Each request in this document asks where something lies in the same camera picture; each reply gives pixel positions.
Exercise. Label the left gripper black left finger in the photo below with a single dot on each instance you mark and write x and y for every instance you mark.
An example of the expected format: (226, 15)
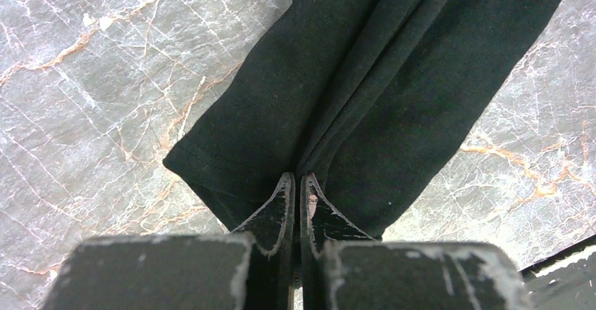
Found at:
(249, 268)

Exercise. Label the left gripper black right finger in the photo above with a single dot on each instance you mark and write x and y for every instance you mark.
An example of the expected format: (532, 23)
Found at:
(345, 268)

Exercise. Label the black underwear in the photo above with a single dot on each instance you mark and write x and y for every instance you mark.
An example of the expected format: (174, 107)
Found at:
(372, 96)

